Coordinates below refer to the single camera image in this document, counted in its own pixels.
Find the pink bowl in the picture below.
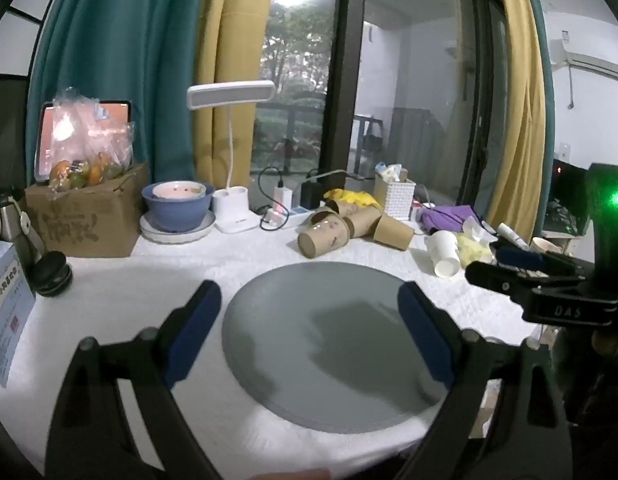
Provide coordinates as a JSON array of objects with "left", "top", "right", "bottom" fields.
[{"left": 153, "top": 181, "right": 208, "bottom": 201}]

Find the white tablecloth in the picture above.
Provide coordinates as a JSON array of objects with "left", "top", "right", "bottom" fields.
[{"left": 0, "top": 220, "right": 545, "bottom": 480}]

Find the white air conditioner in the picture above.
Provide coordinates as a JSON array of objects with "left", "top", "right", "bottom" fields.
[{"left": 549, "top": 40, "right": 618, "bottom": 86}]

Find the dark monitor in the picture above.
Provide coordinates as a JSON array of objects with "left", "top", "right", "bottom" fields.
[{"left": 549, "top": 159, "right": 597, "bottom": 233}]

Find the white paper cup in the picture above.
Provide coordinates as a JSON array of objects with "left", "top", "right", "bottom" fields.
[{"left": 425, "top": 230, "right": 461, "bottom": 279}]

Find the white power strip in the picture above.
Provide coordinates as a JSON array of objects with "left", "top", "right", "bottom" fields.
[{"left": 261, "top": 205, "right": 317, "bottom": 228}]

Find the black power adapter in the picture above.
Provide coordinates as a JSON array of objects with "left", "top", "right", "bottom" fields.
[{"left": 301, "top": 181, "right": 324, "bottom": 210}]

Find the purple cloth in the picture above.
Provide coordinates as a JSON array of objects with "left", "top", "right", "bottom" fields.
[{"left": 420, "top": 205, "right": 482, "bottom": 235}]

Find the white woven basket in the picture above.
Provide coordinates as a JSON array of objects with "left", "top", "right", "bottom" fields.
[{"left": 373, "top": 174, "right": 417, "bottom": 221}]

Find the white desk lamp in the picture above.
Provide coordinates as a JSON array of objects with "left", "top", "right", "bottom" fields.
[{"left": 186, "top": 80, "right": 277, "bottom": 235}]

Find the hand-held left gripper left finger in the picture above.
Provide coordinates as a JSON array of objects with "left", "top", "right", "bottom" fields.
[{"left": 45, "top": 280, "right": 225, "bottom": 480}]

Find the white tube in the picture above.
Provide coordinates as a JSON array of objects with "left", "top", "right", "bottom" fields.
[{"left": 496, "top": 222, "right": 531, "bottom": 252}]

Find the blue bowl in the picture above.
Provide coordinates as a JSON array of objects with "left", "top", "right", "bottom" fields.
[{"left": 141, "top": 181, "right": 213, "bottom": 233}]

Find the black window frame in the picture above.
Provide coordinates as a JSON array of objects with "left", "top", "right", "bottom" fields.
[{"left": 316, "top": 0, "right": 369, "bottom": 201}]

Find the blue and white paper box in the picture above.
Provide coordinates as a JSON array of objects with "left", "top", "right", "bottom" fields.
[{"left": 0, "top": 240, "right": 37, "bottom": 388}]

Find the yellow cloth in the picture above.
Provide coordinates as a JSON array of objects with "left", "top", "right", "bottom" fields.
[{"left": 323, "top": 188, "right": 384, "bottom": 209}]

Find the tablet with red screen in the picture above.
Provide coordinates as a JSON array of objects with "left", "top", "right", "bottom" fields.
[{"left": 35, "top": 100, "right": 133, "bottom": 183}]

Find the black round lid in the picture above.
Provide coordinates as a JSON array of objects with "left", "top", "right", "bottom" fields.
[{"left": 30, "top": 251, "right": 74, "bottom": 298}]

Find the grey round mat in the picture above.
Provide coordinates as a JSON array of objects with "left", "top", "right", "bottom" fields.
[{"left": 221, "top": 261, "right": 457, "bottom": 433}]

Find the plastic bag of fruit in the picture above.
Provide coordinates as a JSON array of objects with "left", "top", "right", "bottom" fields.
[{"left": 48, "top": 87, "right": 136, "bottom": 192}]

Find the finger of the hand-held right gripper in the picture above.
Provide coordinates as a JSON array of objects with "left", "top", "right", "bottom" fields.
[
  {"left": 489, "top": 241, "right": 596, "bottom": 278},
  {"left": 464, "top": 261, "right": 542, "bottom": 307}
]

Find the large brown paper cup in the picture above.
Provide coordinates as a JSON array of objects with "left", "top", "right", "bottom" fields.
[{"left": 296, "top": 214, "right": 352, "bottom": 260}]

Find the teal curtain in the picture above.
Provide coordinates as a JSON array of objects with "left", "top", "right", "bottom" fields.
[{"left": 25, "top": 0, "right": 215, "bottom": 201}]

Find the yellow curtain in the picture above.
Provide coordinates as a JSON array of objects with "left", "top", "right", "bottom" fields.
[
  {"left": 193, "top": 0, "right": 281, "bottom": 196},
  {"left": 482, "top": 0, "right": 547, "bottom": 243}
]

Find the white plate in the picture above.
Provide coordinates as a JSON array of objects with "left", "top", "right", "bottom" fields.
[{"left": 139, "top": 209, "right": 217, "bottom": 245}]

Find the silver thermos bottle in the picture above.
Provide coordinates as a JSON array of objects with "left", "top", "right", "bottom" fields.
[{"left": 0, "top": 191, "right": 37, "bottom": 261}]

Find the cardboard box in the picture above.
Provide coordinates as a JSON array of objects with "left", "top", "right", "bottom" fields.
[{"left": 25, "top": 161, "right": 150, "bottom": 259}]

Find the yellow crumpled wrapper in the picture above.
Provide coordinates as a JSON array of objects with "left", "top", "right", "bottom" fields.
[{"left": 456, "top": 235, "right": 494, "bottom": 266}]

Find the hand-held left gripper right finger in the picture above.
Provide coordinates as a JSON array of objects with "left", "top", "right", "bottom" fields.
[{"left": 394, "top": 281, "right": 575, "bottom": 480}]

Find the black cable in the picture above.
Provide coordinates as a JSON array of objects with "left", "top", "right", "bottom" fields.
[{"left": 258, "top": 166, "right": 285, "bottom": 216}]

